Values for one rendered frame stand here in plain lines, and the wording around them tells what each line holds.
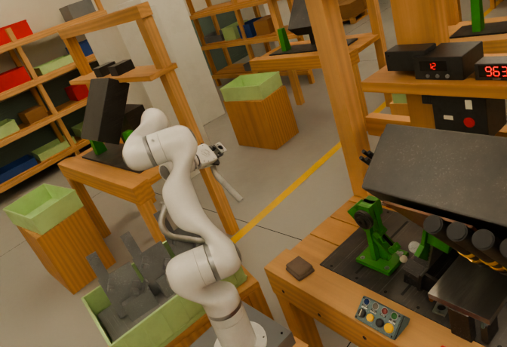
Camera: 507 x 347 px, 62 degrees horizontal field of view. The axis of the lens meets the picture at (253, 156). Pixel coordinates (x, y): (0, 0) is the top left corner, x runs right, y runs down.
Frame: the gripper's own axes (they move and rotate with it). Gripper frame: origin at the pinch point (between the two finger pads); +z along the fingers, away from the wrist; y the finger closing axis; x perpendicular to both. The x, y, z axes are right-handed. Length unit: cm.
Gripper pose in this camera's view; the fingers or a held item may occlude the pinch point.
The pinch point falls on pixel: (217, 151)
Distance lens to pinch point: 194.5
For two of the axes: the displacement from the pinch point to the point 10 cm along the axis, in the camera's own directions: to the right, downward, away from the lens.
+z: 6.2, -2.9, 7.3
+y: -6.4, -7.2, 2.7
